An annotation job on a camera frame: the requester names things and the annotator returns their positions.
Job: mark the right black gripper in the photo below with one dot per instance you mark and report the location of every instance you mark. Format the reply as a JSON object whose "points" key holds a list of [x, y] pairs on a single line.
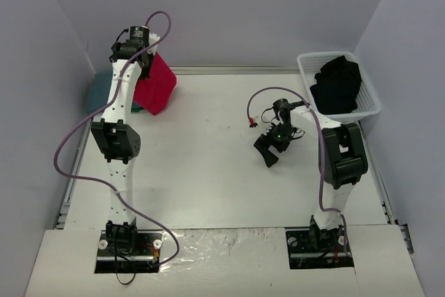
{"points": [[272, 140]]}

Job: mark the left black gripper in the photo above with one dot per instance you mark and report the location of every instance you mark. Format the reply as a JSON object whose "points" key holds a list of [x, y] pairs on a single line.
{"points": [[145, 64]]}

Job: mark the red t shirt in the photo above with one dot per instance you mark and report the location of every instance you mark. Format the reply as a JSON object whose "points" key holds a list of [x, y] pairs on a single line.
{"points": [[153, 93]]}

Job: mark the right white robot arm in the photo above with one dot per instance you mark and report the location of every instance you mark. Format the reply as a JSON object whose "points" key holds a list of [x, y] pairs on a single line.
{"points": [[341, 160]]}

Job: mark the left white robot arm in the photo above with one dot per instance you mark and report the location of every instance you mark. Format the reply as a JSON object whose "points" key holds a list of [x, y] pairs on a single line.
{"points": [[117, 140]]}

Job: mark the green folded t shirt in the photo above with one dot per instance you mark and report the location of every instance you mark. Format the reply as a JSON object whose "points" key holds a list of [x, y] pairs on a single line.
{"points": [[137, 109]]}

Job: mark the grey folded t shirt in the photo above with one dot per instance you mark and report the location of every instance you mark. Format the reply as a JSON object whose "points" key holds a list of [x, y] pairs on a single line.
{"points": [[99, 91]]}

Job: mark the black t shirt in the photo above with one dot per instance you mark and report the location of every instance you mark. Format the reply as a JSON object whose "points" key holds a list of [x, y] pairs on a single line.
{"points": [[337, 86]]}

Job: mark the white perforated plastic basket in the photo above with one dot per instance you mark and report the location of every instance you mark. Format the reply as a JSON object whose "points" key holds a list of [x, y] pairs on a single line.
{"points": [[367, 101]]}

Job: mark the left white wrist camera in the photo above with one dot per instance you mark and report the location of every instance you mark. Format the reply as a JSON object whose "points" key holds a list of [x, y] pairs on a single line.
{"points": [[153, 37]]}

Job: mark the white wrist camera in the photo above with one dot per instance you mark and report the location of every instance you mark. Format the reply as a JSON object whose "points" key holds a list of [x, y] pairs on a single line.
{"points": [[153, 37], [264, 121]]}

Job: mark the aluminium table frame rail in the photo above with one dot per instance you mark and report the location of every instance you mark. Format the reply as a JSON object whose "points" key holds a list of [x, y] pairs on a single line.
{"points": [[228, 69]]}

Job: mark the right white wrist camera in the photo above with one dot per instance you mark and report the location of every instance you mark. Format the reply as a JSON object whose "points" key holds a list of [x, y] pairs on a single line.
{"points": [[264, 121]]}

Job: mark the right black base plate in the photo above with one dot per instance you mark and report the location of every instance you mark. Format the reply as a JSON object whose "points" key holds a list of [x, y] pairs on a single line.
{"points": [[304, 255]]}

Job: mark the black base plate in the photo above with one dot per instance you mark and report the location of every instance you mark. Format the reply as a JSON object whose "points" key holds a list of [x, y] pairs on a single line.
{"points": [[304, 255], [142, 258]]}

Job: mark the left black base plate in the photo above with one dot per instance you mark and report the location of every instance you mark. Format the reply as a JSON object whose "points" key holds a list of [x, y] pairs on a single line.
{"points": [[142, 258]]}

